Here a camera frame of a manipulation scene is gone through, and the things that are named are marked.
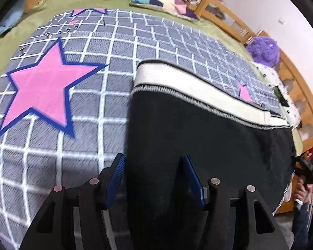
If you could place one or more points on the grey checked star blanket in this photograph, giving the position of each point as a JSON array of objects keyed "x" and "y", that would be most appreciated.
[{"x": 94, "y": 96}]

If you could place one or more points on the white floral pillow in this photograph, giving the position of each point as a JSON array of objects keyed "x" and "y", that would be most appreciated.
[{"x": 279, "y": 88}]

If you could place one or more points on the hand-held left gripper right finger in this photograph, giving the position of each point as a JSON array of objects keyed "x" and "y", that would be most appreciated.
[{"x": 194, "y": 185}]

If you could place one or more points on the person's right hand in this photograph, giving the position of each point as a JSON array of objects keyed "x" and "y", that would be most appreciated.
[{"x": 300, "y": 191}]

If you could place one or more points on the geometric patterned pillow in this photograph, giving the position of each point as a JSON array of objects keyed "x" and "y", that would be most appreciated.
[{"x": 161, "y": 1}]

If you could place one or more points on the light blue fleece robe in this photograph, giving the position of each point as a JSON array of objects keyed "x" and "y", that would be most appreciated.
[{"x": 9, "y": 19}]

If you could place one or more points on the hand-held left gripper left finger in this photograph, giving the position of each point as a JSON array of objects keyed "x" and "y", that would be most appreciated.
[{"x": 114, "y": 179}]

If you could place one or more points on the purple plush toy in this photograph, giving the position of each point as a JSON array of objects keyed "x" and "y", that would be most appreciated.
[{"x": 264, "y": 50}]

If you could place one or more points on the green bed sheet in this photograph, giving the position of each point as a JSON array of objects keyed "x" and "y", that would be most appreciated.
[{"x": 94, "y": 0}]

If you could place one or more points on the wooden bed frame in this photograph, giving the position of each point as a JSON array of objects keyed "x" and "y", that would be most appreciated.
[{"x": 225, "y": 8}]

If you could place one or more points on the black pants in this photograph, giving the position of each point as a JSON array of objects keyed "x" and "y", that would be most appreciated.
[{"x": 198, "y": 140}]

